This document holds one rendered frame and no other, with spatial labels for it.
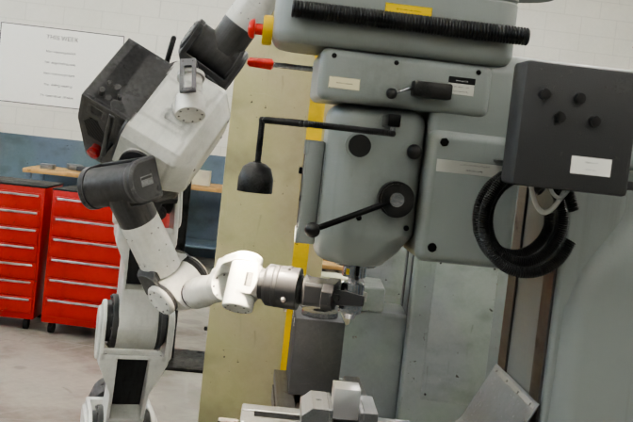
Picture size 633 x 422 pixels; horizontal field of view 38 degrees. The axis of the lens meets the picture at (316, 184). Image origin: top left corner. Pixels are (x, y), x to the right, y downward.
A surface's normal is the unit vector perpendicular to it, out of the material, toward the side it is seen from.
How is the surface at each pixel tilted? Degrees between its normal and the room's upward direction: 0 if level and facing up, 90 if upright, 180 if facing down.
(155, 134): 58
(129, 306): 81
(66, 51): 90
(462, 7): 90
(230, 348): 90
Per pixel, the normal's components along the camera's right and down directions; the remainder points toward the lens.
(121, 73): 0.30, -0.46
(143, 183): 0.90, -0.11
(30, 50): 0.07, 0.06
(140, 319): 0.30, -0.07
